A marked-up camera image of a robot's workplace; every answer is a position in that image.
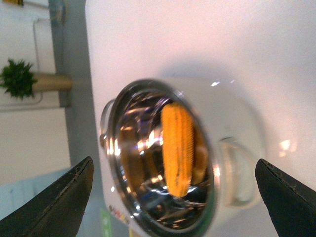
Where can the potted green plant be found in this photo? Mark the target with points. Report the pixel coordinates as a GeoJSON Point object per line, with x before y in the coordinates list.
{"type": "Point", "coordinates": [18, 80]}

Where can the yellow corn cob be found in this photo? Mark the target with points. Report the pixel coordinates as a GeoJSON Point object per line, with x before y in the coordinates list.
{"type": "Point", "coordinates": [177, 148]}

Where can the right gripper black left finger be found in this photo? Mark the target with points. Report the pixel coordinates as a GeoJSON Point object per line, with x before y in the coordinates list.
{"type": "Point", "coordinates": [58, 210]}

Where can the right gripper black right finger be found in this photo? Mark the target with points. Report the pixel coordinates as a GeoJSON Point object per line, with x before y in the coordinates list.
{"type": "Point", "coordinates": [291, 204]}

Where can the white electric cooking pot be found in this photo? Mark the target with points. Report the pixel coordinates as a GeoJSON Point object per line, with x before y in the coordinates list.
{"type": "Point", "coordinates": [227, 145]}

